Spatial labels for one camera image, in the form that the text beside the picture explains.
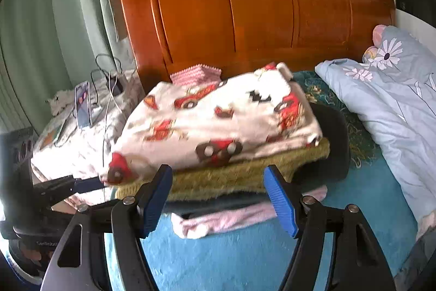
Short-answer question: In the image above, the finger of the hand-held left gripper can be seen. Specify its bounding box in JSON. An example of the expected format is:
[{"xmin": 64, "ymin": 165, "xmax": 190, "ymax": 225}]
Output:
[{"xmin": 32, "ymin": 175, "xmax": 110, "ymax": 206}]

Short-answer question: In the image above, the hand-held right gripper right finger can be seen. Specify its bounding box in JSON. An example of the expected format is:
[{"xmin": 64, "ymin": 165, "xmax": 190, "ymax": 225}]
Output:
[{"xmin": 264, "ymin": 165, "xmax": 397, "ymax": 291}]

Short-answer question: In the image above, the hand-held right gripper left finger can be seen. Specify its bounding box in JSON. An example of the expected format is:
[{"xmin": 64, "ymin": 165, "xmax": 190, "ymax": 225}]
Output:
[{"xmin": 41, "ymin": 164, "xmax": 174, "ymax": 291}]

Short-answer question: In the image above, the white car-print garment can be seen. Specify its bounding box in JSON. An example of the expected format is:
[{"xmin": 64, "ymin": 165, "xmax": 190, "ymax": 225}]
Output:
[{"xmin": 100, "ymin": 62, "xmax": 323, "ymax": 185}]

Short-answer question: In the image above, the person's left hand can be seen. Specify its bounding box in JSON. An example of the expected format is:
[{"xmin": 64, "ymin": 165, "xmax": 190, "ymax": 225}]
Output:
[{"xmin": 19, "ymin": 245, "xmax": 48, "ymax": 265}]

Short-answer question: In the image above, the cloth-covered bedside table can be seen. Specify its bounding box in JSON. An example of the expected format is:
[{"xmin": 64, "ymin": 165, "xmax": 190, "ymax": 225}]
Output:
[{"xmin": 31, "ymin": 69, "xmax": 147, "ymax": 206}]

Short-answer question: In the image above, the booklet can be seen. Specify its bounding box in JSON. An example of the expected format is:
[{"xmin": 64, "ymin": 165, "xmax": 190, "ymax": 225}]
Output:
[{"xmin": 43, "ymin": 121, "xmax": 67, "ymax": 148}]

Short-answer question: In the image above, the olive fuzzy folded garment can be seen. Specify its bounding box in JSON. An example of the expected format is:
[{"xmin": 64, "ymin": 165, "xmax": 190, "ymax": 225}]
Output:
[{"xmin": 116, "ymin": 137, "xmax": 331, "ymax": 201}]

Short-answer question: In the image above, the pink folded garment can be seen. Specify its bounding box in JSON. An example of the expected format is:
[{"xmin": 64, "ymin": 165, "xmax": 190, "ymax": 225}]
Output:
[{"xmin": 170, "ymin": 185, "xmax": 328, "ymax": 240}]

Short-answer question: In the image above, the black folded garment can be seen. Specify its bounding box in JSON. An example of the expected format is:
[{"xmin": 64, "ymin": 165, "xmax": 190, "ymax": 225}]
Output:
[{"xmin": 163, "ymin": 103, "xmax": 351, "ymax": 210}]

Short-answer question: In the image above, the smartphone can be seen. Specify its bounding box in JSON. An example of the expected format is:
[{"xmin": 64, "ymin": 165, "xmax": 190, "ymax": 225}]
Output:
[{"xmin": 74, "ymin": 81, "xmax": 92, "ymax": 128}]

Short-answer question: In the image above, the white fluffy item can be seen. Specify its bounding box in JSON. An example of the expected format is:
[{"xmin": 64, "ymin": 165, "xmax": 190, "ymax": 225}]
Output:
[{"xmin": 46, "ymin": 90, "xmax": 76, "ymax": 116}]

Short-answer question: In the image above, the black charger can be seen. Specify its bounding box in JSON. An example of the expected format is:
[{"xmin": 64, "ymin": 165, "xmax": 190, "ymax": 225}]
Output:
[{"xmin": 107, "ymin": 73, "xmax": 125, "ymax": 97}]

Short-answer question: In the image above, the pink chevron cloth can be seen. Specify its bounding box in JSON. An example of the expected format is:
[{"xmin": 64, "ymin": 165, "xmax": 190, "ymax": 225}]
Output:
[{"xmin": 169, "ymin": 63, "xmax": 223, "ymax": 86}]

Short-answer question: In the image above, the green curtain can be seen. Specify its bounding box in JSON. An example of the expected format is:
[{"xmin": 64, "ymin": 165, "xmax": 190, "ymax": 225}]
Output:
[{"xmin": 0, "ymin": 0, "xmax": 137, "ymax": 142}]

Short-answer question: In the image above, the light blue floral duvet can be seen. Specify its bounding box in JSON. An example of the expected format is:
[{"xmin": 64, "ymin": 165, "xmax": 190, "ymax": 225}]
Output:
[{"xmin": 314, "ymin": 26, "xmax": 436, "ymax": 244}]

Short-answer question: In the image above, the grey garment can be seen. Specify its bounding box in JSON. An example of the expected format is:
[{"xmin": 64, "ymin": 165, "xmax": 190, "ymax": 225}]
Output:
[{"xmin": 395, "ymin": 230, "xmax": 430, "ymax": 291}]

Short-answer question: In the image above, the wooden headboard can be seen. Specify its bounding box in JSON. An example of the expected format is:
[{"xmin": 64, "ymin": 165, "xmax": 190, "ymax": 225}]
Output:
[{"xmin": 117, "ymin": 0, "xmax": 396, "ymax": 94}]

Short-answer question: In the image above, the pink pillow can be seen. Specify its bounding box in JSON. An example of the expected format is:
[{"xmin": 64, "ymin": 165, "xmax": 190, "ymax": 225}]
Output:
[{"xmin": 372, "ymin": 24, "xmax": 387, "ymax": 46}]

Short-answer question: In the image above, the white cable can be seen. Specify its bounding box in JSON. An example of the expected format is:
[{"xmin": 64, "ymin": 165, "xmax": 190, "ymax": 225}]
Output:
[{"xmin": 100, "ymin": 86, "xmax": 123, "ymax": 176}]

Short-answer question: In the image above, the black cable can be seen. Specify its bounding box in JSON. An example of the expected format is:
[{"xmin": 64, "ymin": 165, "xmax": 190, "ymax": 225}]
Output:
[{"xmin": 90, "ymin": 54, "xmax": 123, "ymax": 97}]

